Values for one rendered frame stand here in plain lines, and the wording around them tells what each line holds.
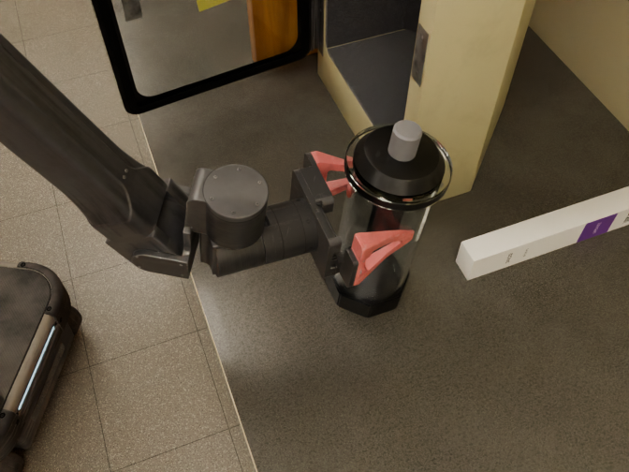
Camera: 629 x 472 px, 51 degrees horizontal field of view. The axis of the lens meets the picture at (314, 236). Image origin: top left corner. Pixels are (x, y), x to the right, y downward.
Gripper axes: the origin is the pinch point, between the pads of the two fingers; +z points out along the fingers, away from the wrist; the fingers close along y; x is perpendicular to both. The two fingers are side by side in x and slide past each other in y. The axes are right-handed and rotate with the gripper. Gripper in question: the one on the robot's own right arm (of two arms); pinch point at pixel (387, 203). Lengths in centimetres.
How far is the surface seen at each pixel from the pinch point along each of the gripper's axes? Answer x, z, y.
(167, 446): 115, -28, 25
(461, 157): 8.1, 17.3, 9.7
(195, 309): 114, -11, 61
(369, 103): 9.7, 10.7, 24.4
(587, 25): 8, 53, 30
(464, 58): -8.7, 12.8, 10.2
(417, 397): 17.1, -0.1, -15.6
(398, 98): 9.3, 15.0, 23.8
